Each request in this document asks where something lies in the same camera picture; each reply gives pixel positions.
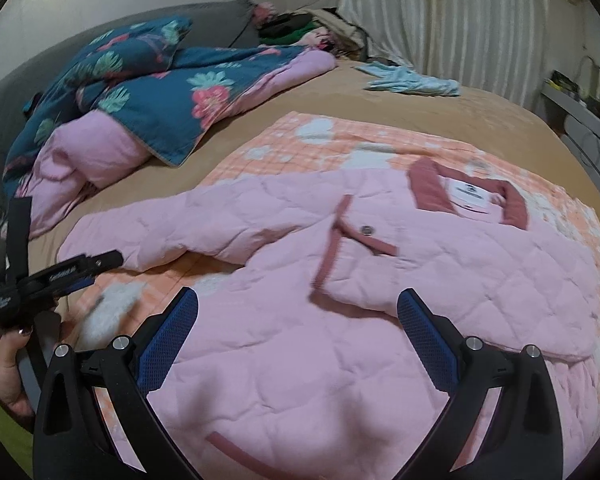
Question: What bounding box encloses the pile of mixed clothes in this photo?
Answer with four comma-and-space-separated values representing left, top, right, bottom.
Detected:
250, 2, 368, 63

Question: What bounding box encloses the white striped curtain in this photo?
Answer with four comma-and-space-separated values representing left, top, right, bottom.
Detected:
337, 0, 551, 106

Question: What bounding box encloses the blue floral pillow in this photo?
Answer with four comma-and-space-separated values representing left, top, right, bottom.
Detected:
55, 15, 193, 93

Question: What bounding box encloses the cosmetics clutter on vanity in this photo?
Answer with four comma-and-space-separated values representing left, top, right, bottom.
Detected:
547, 70, 600, 136

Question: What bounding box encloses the person's left hand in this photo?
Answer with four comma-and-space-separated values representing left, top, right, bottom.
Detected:
0, 326, 37, 418

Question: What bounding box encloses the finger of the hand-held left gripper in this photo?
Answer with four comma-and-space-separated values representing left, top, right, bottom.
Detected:
5, 196, 34, 278
82, 249, 126, 275

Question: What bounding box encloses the pink quilted jacket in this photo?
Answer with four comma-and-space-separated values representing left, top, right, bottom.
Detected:
57, 157, 600, 480

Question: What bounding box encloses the grey vanity table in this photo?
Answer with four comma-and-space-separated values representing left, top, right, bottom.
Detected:
540, 80, 600, 196

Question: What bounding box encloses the orange checked fleece blanket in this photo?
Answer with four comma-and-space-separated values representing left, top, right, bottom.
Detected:
67, 110, 600, 480

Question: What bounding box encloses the thin-framed vanity mirror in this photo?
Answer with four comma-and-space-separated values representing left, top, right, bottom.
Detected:
577, 55, 600, 106

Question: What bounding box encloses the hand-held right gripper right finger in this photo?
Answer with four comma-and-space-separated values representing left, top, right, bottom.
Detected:
396, 287, 565, 480

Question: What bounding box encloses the person's left forearm green sleeve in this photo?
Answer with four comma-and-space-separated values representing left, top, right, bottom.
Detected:
0, 350, 35, 476

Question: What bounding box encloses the light blue garment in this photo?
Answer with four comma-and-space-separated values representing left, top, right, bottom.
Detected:
355, 60, 463, 98

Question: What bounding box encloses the grey padded headboard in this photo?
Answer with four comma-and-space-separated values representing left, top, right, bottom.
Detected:
0, 0, 261, 211

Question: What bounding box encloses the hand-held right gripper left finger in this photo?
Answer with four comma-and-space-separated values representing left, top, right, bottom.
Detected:
32, 287, 203, 480

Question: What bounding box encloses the blue floral duvet pink lining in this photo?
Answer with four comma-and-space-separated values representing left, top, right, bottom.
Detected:
2, 42, 338, 238

